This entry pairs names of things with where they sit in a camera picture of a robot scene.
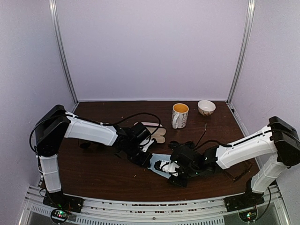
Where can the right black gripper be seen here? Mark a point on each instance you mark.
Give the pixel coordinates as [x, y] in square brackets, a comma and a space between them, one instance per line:
[183, 183]

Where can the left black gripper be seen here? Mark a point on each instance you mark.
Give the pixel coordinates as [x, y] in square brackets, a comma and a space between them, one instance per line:
[142, 162]

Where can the blue cleaning cloth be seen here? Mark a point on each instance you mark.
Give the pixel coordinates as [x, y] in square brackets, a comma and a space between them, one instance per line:
[157, 157]

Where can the black glasses case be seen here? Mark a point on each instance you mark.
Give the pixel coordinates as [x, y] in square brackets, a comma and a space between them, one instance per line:
[155, 133]

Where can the black sunglasses dark lenses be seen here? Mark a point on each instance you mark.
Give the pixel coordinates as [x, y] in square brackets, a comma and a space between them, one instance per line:
[190, 144]

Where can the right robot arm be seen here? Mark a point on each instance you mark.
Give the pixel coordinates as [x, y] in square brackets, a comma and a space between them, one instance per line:
[278, 138]

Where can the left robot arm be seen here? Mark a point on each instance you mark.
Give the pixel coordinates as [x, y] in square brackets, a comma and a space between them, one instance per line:
[58, 130]

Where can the patterned mug yellow inside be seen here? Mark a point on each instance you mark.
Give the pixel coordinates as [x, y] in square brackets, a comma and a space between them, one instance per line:
[179, 115]

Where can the white ceramic bowl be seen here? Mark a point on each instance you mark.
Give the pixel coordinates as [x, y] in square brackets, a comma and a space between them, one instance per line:
[206, 108]

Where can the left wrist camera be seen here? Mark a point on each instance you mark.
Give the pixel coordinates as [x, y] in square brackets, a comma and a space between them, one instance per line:
[145, 144]

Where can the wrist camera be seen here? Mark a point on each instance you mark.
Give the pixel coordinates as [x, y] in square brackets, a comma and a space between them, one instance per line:
[166, 166]
[145, 144]

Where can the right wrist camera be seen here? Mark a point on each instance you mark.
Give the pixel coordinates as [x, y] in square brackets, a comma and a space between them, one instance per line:
[166, 166]

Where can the tortoise frame glasses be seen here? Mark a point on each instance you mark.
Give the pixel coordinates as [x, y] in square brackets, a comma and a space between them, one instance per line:
[246, 167]

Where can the thin black frame glasses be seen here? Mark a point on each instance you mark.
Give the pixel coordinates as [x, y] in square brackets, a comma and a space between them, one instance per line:
[84, 144]

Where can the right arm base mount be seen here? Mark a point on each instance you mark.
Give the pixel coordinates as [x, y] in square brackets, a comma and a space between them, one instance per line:
[245, 204]

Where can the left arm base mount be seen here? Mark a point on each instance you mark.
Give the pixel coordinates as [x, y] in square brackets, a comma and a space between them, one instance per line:
[63, 206]

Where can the front aluminium rail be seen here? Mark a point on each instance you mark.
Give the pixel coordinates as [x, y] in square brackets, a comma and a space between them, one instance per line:
[210, 211]

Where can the left aluminium frame post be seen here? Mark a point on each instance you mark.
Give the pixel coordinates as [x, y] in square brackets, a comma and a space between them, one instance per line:
[63, 59]

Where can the aluminium frame post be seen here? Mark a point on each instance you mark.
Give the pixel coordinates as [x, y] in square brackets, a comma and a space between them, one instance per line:
[243, 49]
[63, 59]

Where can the right aluminium frame post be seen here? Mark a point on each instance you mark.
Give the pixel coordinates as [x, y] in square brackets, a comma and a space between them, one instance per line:
[243, 49]

